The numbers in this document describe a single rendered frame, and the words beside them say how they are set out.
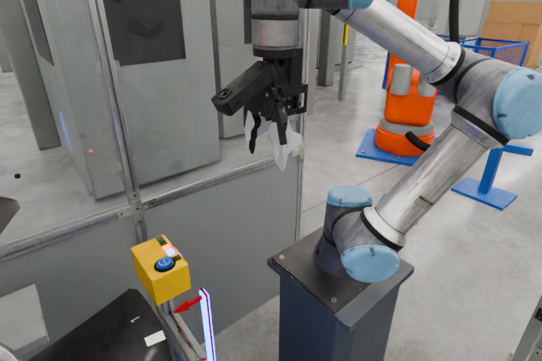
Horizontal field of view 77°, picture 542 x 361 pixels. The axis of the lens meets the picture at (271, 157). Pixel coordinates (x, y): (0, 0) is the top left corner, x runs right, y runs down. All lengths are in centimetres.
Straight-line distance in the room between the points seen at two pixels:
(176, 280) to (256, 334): 122
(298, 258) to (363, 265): 29
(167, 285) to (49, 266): 56
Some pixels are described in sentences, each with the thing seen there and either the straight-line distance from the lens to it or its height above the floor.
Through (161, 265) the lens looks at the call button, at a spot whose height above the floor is 108.
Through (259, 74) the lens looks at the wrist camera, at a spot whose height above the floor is 159.
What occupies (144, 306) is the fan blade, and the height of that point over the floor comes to 118.
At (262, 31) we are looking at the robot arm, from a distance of 57.
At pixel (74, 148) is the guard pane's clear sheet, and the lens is 127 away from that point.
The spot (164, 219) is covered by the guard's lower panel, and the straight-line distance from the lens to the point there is 148.
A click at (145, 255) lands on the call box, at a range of 102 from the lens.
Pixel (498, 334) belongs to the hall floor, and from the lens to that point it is 249.
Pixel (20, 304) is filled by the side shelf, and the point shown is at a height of 86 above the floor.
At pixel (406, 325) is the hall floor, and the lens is 232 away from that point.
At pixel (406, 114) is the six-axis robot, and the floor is 51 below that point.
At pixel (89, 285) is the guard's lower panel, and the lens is 153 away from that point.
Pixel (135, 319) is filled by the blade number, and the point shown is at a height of 118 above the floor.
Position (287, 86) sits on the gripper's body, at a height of 157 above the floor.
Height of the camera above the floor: 171
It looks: 26 degrees down
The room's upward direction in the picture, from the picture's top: straight up
